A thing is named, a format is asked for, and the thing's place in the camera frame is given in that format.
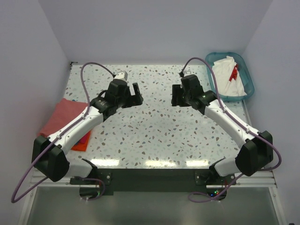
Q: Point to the salmon pink t shirt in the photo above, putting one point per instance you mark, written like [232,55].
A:
[65,111]

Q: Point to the folded magenta t shirt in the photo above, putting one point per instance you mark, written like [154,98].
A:
[85,138]

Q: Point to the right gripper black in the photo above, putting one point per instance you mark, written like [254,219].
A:
[176,90]

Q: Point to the teal plastic bin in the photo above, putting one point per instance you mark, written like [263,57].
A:
[243,70]

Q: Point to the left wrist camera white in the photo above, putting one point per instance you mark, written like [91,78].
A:
[122,75]

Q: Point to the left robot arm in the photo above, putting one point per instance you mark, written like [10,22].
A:
[49,153]

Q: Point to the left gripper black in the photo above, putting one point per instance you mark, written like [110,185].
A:
[136,99]

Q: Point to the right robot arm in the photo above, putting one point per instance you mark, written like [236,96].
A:
[255,146]

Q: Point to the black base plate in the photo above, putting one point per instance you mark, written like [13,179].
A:
[111,181]

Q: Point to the folded orange t shirt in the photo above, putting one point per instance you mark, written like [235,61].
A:
[80,147]

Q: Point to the white t shirt in bin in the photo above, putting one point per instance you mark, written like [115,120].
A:
[228,78]

